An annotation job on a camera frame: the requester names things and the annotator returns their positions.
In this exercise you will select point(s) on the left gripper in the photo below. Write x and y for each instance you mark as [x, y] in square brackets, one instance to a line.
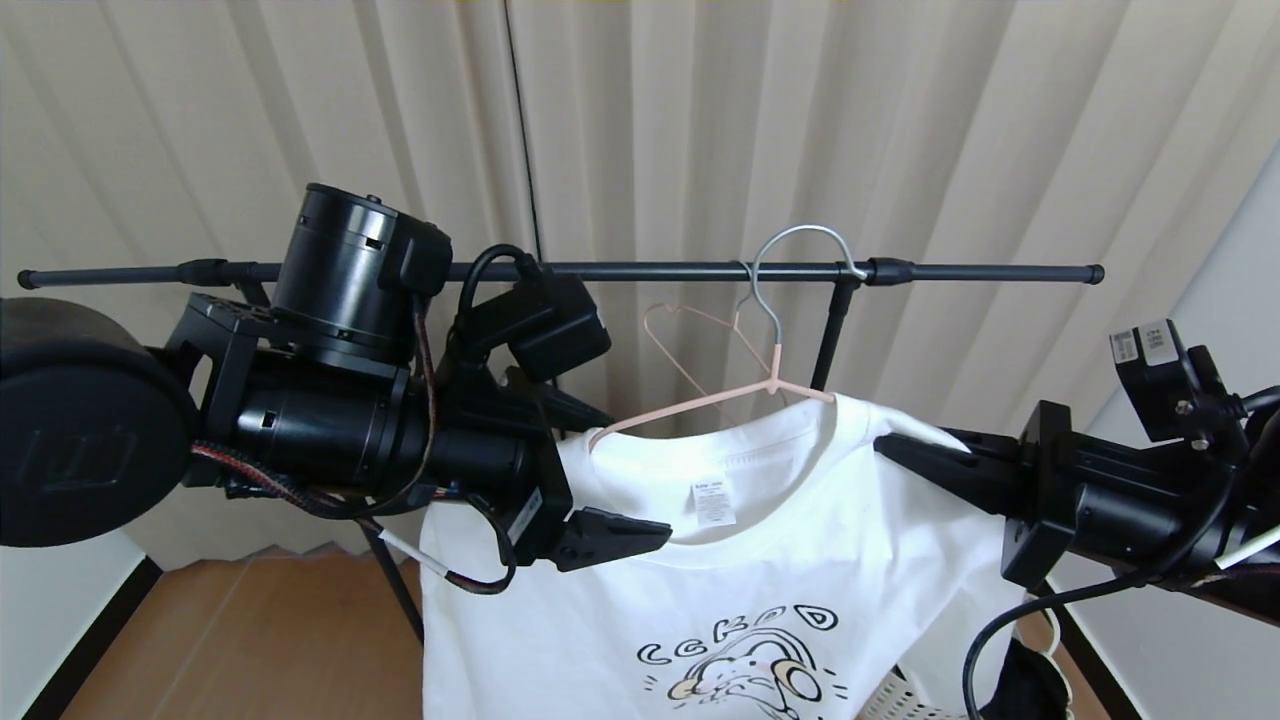
[330, 430]

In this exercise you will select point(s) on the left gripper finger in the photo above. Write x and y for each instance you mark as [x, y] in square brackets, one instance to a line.
[610, 540]

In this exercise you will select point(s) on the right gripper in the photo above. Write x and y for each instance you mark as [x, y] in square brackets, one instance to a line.
[1130, 500]

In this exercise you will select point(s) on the white printed t-shirt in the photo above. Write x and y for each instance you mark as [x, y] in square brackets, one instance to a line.
[800, 560]

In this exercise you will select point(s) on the pink clothes hanger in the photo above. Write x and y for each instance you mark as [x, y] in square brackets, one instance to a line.
[775, 350]
[690, 365]

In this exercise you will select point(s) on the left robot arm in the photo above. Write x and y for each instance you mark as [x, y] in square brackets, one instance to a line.
[100, 420]

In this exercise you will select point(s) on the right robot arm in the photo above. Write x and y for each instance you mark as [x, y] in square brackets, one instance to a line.
[1240, 595]

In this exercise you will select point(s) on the black clothes rack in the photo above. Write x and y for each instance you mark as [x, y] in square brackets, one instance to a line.
[650, 271]

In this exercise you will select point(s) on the white laundry basket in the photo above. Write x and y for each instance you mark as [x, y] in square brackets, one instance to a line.
[900, 700]

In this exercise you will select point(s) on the black garment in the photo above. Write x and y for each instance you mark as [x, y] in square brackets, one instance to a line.
[1030, 690]

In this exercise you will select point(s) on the beige curtain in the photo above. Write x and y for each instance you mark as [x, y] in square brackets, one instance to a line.
[700, 120]

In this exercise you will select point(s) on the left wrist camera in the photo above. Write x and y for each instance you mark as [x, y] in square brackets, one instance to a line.
[550, 320]

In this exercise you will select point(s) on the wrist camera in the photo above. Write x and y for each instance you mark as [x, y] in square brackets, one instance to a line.
[550, 320]
[1160, 380]

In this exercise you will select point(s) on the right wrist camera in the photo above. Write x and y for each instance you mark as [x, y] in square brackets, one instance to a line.
[1160, 380]

